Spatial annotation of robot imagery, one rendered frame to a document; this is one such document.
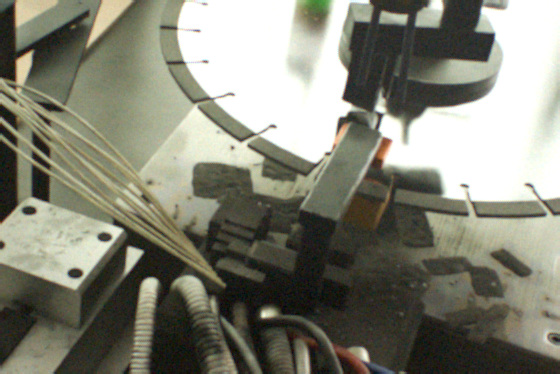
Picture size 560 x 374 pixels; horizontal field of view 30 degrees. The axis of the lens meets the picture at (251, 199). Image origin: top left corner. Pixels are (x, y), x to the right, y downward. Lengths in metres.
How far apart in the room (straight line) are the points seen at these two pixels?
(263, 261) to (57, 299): 0.12
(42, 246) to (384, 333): 0.20
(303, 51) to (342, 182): 0.19
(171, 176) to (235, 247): 0.16
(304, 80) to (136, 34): 0.46
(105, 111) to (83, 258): 0.39
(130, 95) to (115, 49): 0.09
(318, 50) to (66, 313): 0.25
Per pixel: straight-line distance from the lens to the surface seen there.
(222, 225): 0.61
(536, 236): 0.76
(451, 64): 0.70
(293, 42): 0.71
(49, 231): 0.62
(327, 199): 0.52
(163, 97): 1.01
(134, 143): 0.94
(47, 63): 0.72
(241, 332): 0.54
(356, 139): 0.57
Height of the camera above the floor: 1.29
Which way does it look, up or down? 37 degrees down
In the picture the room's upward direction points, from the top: 9 degrees clockwise
